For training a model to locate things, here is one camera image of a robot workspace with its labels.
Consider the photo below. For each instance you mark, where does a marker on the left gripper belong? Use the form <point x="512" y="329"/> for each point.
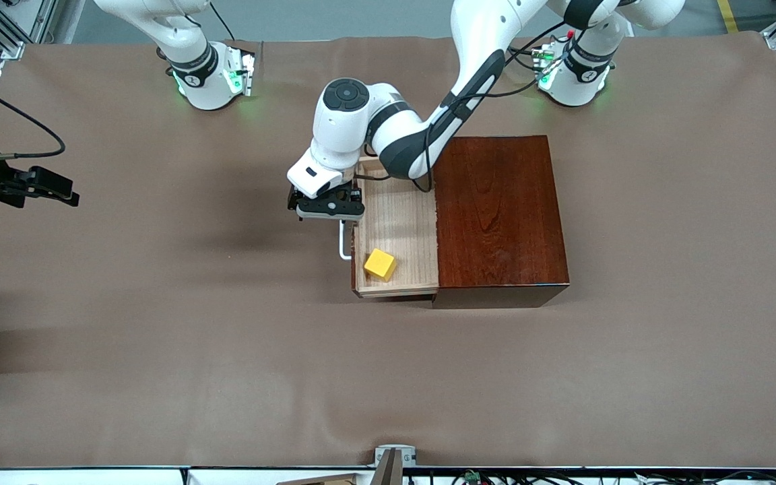
<point x="292" y="199"/>

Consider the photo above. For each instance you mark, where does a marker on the yellow cube block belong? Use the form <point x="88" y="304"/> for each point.
<point x="380" y="264"/>

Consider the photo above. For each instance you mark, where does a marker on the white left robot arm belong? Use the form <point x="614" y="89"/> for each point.
<point x="401" y="135"/>

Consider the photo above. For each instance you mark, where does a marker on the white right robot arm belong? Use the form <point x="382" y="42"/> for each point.
<point x="192" y="60"/>

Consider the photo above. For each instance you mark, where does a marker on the dark brown wooden cabinet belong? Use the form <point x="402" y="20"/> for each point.
<point x="502" y="215"/>

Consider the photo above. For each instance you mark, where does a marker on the brown cardboard piece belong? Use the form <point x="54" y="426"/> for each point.
<point x="320" y="479"/>

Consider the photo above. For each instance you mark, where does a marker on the green plug connector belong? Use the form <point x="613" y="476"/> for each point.
<point x="473" y="476"/>

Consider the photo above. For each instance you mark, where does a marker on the grey metal mount bracket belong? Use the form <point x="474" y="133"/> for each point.
<point x="395" y="457"/>

